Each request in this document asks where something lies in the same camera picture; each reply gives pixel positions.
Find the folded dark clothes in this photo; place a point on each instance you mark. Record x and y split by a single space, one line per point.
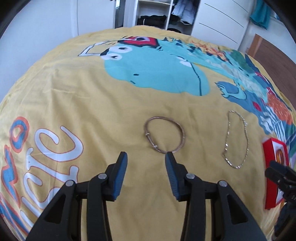
151 19

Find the hanging jackets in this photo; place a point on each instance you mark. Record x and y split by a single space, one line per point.
185 11

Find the red jewelry box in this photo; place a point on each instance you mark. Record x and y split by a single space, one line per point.
269 185

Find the yellow dinosaur printed blanket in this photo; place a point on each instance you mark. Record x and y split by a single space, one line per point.
92 104

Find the black item on wardrobe floor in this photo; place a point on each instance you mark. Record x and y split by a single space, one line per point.
174 29

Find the teal hanging towel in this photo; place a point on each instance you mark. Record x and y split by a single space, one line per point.
261 14

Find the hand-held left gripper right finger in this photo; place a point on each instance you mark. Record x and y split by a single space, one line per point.
171 171

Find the white open wardrobe shelves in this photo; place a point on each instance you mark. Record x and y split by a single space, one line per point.
170 14

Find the dark blue cloth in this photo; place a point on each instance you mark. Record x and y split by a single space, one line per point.
285 220

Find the amber resin bangle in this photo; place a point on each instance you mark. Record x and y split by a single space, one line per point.
279 154

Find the white open wardrobe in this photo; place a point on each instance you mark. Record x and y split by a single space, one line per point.
222 25

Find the wooden headboard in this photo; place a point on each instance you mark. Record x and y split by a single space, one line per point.
272 53

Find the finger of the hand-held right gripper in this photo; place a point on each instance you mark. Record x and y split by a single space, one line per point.
274 173
279 165

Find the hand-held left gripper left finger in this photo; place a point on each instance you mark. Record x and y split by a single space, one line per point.
120 171

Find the thin metal bangle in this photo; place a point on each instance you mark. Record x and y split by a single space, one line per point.
154 146

